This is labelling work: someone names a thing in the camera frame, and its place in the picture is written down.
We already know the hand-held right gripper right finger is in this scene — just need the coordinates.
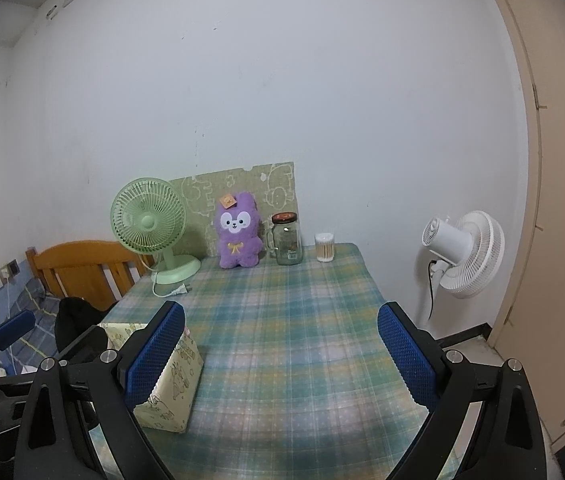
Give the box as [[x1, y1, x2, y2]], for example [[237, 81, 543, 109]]
[[377, 302, 548, 480]]

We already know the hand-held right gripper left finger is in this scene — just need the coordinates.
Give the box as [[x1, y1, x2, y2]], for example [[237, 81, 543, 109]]
[[14, 301, 186, 480]]

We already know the pale yellow patterned gift bag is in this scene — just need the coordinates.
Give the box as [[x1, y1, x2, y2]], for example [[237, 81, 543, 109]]
[[97, 321, 204, 433]]

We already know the blue plaid bedding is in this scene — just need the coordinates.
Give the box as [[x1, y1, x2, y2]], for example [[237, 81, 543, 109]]
[[0, 280, 63, 376]]

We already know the black cloth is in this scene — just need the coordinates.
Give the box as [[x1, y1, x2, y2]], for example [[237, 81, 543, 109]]
[[55, 297, 106, 356]]

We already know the wooden chair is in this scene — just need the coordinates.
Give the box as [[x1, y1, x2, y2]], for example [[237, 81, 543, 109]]
[[26, 241, 156, 313]]

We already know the white standing fan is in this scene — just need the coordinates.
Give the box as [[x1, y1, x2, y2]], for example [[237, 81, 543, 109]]
[[415, 211, 505, 331]]

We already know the plaid tablecloth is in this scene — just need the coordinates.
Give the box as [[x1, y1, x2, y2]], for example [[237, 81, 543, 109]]
[[87, 242, 468, 480]]

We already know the cotton swab container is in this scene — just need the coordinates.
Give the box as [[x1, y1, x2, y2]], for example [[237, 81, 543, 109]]
[[315, 232, 335, 263]]

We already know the green desk fan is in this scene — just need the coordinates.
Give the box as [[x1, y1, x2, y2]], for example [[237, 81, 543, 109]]
[[110, 177, 202, 298]]

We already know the purple plush toy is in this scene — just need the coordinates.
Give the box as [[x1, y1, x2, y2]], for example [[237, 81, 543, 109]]
[[214, 191, 264, 270]]

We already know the glass jar mug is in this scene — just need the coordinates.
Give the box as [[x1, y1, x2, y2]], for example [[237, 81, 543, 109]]
[[264, 212, 304, 266]]

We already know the green patterned board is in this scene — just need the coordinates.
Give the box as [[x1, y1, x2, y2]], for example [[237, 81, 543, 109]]
[[169, 162, 295, 258]]

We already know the beige door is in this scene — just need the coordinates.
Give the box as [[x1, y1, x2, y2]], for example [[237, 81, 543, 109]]
[[473, 0, 565, 461]]

